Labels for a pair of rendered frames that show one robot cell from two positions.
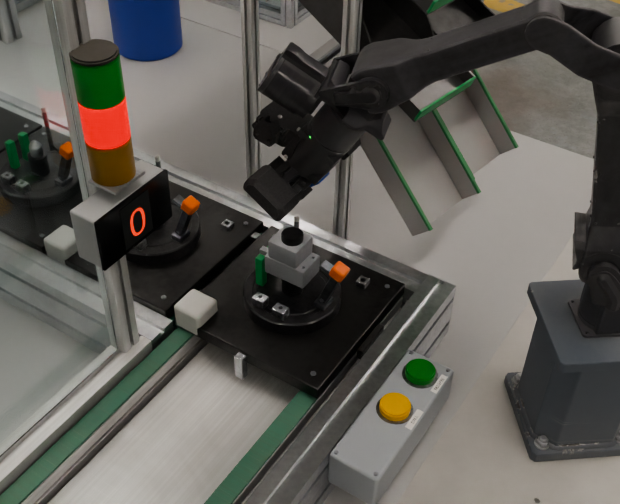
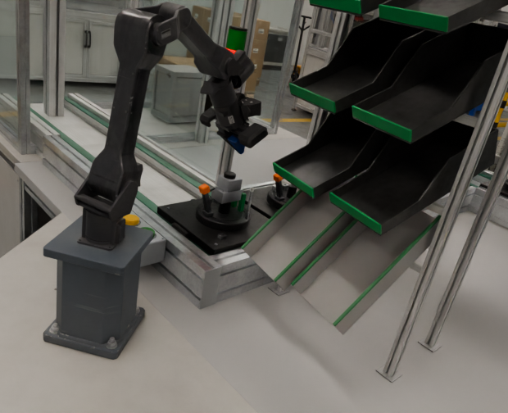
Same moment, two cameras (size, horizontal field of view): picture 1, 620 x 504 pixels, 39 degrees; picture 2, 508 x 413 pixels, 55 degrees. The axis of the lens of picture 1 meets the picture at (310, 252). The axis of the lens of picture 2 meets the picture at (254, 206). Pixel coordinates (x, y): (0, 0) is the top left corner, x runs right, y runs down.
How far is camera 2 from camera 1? 163 cm
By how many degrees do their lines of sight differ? 82
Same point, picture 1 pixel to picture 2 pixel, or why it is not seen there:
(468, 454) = not seen: hidden behind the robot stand
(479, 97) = (377, 287)
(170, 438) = (171, 196)
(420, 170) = (295, 250)
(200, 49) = not seen: outside the picture
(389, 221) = (321, 327)
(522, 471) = not seen: hidden behind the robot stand
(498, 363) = (159, 319)
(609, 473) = (42, 324)
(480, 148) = (339, 310)
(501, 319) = (197, 338)
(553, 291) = (138, 234)
